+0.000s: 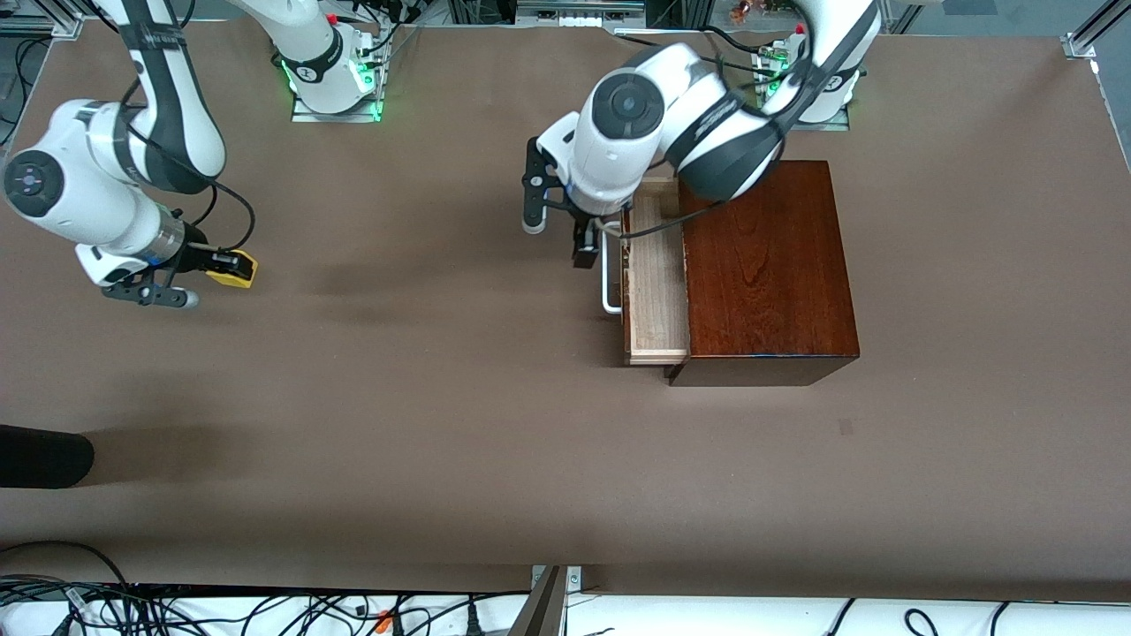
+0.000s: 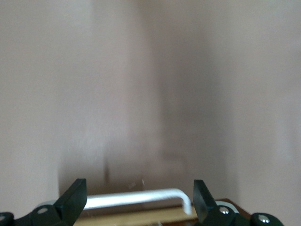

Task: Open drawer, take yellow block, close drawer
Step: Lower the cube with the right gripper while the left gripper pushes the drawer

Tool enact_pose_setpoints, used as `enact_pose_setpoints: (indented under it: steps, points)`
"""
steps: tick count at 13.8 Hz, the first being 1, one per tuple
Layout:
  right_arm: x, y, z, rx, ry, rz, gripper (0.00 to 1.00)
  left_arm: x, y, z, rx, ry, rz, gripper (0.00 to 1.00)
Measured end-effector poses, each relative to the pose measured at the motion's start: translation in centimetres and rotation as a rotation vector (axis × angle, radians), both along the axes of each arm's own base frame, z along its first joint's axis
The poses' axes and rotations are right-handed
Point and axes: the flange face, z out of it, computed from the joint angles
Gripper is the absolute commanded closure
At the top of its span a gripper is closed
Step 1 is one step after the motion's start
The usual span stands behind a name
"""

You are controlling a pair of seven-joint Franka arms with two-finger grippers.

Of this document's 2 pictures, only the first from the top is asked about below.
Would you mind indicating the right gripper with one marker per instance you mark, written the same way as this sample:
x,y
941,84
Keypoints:
x,y
194,257

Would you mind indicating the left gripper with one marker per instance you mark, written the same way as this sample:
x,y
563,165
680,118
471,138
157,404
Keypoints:
x,y
583,234

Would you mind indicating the yellow block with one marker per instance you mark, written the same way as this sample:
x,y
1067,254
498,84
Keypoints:
x,y
249,269

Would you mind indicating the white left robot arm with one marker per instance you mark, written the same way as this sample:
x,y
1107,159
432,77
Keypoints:
x,y
707,132

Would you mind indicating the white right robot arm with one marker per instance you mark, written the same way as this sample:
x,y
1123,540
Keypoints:
x,y
88,194

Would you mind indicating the dark wooden cabinet box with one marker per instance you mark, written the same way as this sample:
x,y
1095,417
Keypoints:
x,y
778,283

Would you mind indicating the white socket panel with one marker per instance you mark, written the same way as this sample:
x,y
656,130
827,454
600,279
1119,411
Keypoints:
x,y
574,19

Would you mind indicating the black cylindrical object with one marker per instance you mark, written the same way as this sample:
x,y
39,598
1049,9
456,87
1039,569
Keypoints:
x,y
44,457

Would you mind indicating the grey slanted beam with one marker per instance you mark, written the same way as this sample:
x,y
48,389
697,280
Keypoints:
x,y
543,609

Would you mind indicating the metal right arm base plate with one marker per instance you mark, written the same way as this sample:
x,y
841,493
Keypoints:
x,y
336,117

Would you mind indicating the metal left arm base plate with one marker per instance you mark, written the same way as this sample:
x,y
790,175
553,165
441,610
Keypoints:
x,y
826,126

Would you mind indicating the aluminium frame profile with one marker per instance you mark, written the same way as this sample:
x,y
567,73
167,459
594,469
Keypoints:
x,y
1080,44
66,26

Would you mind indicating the small metal bracket plate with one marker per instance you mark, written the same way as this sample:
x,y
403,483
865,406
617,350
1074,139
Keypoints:
x,y
574,579

